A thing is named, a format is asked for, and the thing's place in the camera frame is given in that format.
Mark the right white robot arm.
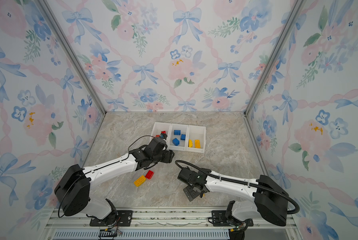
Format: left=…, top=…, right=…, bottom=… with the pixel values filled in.
left=177, top=167, right=290, bottom=227

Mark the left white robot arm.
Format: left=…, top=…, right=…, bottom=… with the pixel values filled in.
left=54, top=137, right=174, bottom=226

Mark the white left plastic bin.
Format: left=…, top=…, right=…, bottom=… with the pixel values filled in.
left=151, top=122, right=172, bottom=145

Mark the white plastic bin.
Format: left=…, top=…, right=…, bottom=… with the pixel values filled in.
left=168, top=124, right=189, bottom=151
left=151, top=122, right=172, bottom=145
left=186, top=125, right=207, bottom=154

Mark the white middle plastic bin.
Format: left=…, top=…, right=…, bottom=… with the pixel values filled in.
left=168, top=124, right=189, bottom=151

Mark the white right plastic bin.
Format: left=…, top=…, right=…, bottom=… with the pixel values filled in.
left=186, top=125, right=207, bottom=154

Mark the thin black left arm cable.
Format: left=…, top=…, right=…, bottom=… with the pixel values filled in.
left=127, top=135, right=155, bottom=154

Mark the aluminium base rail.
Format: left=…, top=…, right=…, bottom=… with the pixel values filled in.
left=40, top=207, right=302, bottom=240

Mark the black corrugated cable hose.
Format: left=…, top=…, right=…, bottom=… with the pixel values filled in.
left=174, top=159, right=301, bottom=215

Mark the left aluminium corner post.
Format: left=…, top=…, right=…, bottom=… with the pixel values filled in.
left=34, top=0, right=106, bottom=116

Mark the aluminium corner post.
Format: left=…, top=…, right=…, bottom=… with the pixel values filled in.
left=244, top=0, right=305, bottom=119
left=34, top=0, right=106, bottom=116

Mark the right aluminium corner post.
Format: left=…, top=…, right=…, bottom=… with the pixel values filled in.
left=244, top=0, right=305, bottom=119

